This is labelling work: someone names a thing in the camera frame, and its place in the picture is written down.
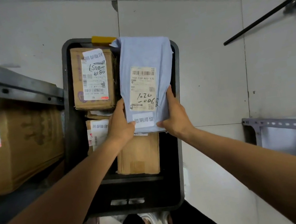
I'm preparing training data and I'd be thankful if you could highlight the person's right hand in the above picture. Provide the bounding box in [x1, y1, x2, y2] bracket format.
[151, 82, 197, 143]

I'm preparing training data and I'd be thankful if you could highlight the person's left hand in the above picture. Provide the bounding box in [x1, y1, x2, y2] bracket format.
[101, 96, 140, 151]

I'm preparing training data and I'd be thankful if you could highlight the small box white red label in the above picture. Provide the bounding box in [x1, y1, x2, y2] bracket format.
[83, 118, 114, 156]

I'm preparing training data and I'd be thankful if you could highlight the worn box yellow tape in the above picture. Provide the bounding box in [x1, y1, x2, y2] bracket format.
[84, 107, 115, 123]

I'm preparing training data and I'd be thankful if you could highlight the plain tall brown box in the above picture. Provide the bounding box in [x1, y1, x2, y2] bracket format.
[112, 131, 165, 180]

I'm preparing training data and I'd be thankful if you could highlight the small dark taped box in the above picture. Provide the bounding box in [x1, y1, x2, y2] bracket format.
[66, 42, 123, 115]

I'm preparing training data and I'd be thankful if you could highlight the grey plastic mailer bag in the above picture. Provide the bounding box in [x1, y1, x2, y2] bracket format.
[109, 29, 185, 137]

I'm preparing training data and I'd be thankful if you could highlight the person's right forearm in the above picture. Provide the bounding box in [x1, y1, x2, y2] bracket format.
[178, 112, 296, 224]

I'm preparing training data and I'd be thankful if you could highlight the person's left forearm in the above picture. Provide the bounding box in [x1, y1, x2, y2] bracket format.
[0, 137, 132, 224]

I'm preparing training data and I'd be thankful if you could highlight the labelled cardboard box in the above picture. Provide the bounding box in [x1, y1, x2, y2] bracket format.
[0, 83, 72, 196]

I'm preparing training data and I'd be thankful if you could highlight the grey metal shelf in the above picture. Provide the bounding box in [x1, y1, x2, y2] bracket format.
[0, 35, 99, 224]

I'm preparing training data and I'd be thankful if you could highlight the white right shoe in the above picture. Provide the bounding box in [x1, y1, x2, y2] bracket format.
[157, 209, 176, 224]

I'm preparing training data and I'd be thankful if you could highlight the low grey metal rack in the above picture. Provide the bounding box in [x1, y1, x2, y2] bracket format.
[241, 110, 296, 176]

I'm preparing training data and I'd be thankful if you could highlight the black light stand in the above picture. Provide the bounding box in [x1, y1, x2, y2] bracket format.
[216, 0, 296, 46]

